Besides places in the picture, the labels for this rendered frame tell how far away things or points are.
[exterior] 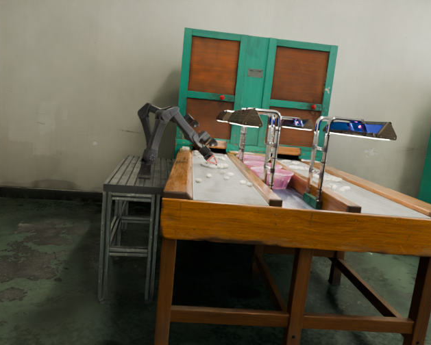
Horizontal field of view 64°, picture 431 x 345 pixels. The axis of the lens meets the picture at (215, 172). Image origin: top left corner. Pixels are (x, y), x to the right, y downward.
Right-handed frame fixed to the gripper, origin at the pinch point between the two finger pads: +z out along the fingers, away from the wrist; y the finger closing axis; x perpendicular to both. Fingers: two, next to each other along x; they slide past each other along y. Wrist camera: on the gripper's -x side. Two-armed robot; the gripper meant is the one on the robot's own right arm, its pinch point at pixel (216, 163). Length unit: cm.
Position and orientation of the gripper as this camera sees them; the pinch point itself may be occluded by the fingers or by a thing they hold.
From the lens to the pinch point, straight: 232.0
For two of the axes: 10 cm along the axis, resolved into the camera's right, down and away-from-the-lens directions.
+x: -7.2, 6.9, 0.6
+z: 6.9, 7.0, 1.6
